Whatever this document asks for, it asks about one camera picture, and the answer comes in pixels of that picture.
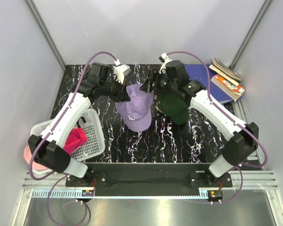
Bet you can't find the black wire hat stand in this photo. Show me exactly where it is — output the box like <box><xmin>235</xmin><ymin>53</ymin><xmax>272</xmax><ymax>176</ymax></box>
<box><xmin>155</xmin><ymin>110</ymin><xmax>173</xmax><ymax>124</ymax></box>

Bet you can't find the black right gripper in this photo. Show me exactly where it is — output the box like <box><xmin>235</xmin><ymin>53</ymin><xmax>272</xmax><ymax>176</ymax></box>
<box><xmin>139</xmin><ymin>69</ymin><xmax>177</xmax><ymax>96</ymax></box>

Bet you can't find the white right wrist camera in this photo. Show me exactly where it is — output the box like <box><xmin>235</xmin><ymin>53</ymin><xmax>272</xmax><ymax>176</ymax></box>
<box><xmin>159</xmin><ymin>53</ymin><xmax>172</xmax><ymax>74</ymax></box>

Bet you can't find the purple cable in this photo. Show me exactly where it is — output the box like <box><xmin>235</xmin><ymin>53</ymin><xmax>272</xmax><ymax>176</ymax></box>
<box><xmin>28</xmin><ymin>51</ymin><xmax>120</xmax><ymax>181</ymax></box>
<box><xmin>166</xmin><ymin>51</ymin><xmax>268</xmax><ymax>168</ymax></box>

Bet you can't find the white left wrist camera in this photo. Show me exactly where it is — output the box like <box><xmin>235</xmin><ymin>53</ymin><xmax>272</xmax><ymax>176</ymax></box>
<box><xmin>113</xmin><ymin>59</ymin><xmax>131</xmax><ymax>84</ymax></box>

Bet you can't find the dark green cap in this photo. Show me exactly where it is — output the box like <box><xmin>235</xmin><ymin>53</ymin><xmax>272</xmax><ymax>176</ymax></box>
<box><xmin>154</xmin><ymin>92</ymin><xmax>189</xmax><ymax>125</ymax></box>

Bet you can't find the purple cap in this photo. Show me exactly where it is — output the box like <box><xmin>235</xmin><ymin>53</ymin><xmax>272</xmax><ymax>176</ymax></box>
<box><xmin>115</xmin><ymin>84</ymin><xmax>154</xmax><ymax>132</ymax></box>

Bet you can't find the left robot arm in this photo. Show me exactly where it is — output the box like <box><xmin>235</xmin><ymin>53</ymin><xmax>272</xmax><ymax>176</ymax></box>
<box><xmin>28</xmin><ymin>61</ymin><xmax>131</xmax><ymax>186</ymax></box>

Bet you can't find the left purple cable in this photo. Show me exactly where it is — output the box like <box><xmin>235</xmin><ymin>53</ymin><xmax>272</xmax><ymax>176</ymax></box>
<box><xmin>28</xmin><ymin>51</ymin><xmax>120</xmax><ymax>181</ymax></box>

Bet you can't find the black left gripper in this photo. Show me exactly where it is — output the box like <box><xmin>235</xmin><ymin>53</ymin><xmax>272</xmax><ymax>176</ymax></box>
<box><xmin>100</xmin><ymin>76</ymin><xmax>130</xmax><ymax>103</ymax></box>

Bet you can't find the red mesh cap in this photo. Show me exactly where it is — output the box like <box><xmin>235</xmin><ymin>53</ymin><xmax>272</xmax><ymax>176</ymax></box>
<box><xmin>63</xmin><ymin>128</ymin><xmax>87</xmax><ymax>154</ymax></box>

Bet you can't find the stack of books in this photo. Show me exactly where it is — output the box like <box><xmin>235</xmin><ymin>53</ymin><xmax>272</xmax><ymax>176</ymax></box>
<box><xmin>209</xmin><ymin>58</ymin><xmax>245</xmax><ymax>101</ymax></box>

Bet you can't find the pink cap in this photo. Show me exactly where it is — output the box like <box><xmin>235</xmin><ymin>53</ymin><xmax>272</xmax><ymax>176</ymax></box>
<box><xmin>24</xmin><ymin>145</ymin><xmax>47</xmax><ymax>171</ymax></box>

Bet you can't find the blue binder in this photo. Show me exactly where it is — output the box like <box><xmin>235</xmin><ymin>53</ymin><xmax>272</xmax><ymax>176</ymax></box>
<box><xmin>184</xmin><ymin>64</ymin><xmax>233</xmax><ymax>104</ymax></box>

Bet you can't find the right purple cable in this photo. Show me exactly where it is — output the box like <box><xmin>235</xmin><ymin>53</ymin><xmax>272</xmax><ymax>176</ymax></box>
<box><xmin>166</xmin><ymin>51</ymin><xmax>268</xmax><ymax>168</ymax></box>

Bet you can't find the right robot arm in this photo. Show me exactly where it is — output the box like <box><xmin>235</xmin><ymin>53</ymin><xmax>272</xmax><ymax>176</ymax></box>
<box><xmin>140</xmin><ymin>60</ymin><xmax>258</xmax><ymax>187</ymax></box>

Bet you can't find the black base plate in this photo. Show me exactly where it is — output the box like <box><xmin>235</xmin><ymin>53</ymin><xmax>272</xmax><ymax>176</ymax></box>
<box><xmin>66</xmin><ymin>162</ymin><xmax>233</xmax><ymax>198</ymax></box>

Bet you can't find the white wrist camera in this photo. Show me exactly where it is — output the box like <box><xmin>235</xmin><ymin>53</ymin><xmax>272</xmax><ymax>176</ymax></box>
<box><xmin>159</xmin><ymin>53</ymin><xmax>172</xmax><ymax>74</ymax></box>
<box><xmin>113</xmin><ymin>59</ymin><xmax>131</xmax><ymax>84</ymax></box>

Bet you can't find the white plastic basket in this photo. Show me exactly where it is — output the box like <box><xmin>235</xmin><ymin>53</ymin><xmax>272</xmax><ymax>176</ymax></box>
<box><xmin>30</xmin><ymin>109</ymin><xmax>105</xmax><ymax>175</ymax></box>

